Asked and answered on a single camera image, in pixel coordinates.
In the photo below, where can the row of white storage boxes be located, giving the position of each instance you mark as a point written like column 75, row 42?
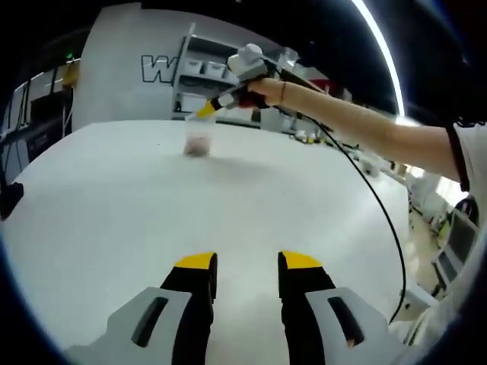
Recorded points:
column 194, row 68

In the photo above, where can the person's right hand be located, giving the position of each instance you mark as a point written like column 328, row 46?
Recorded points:
column 268, row 89

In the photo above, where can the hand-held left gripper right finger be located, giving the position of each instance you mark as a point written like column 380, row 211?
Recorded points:
column 323, row 323

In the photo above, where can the grey shelving unit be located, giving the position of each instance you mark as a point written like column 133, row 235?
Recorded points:
column 189, row 45

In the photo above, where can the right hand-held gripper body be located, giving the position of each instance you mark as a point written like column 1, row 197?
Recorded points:
column 251, row 68

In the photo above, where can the ceiling light strip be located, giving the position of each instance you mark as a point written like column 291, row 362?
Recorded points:
column 384, row 49

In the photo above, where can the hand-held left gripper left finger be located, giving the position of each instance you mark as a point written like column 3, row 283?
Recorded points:
column 163, row 327

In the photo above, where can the grey office chair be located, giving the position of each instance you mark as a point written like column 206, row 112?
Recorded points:
column 460, row 235

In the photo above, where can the clear resealable bag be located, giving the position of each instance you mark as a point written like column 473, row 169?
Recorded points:
column 198, row 144

